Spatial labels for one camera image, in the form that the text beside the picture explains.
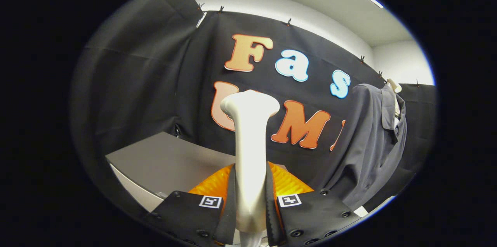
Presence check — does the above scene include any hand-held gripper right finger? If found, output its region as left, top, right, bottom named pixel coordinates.
left=265, top=162, right=363, bottom=247

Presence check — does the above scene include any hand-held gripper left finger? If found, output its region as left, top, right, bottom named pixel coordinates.
left=146, top=164, right=237, bottom=247

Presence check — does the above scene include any white garment steamer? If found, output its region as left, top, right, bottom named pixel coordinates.
left=220, top=90, right=281, bottom=247

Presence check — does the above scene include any grey button-up shirt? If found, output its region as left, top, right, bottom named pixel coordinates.
left=311, top=83, right=407, bottom=210

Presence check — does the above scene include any grey and beige cabinet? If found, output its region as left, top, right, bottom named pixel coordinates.
left=105, top=131, right=290, bottom=212

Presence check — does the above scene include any black backdrop cloth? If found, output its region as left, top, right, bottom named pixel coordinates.
left=70, top=0, right=437, bottom=216

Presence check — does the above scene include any white mannequin torso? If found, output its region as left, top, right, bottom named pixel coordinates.
left=386, top=78, right=403, bottom=119

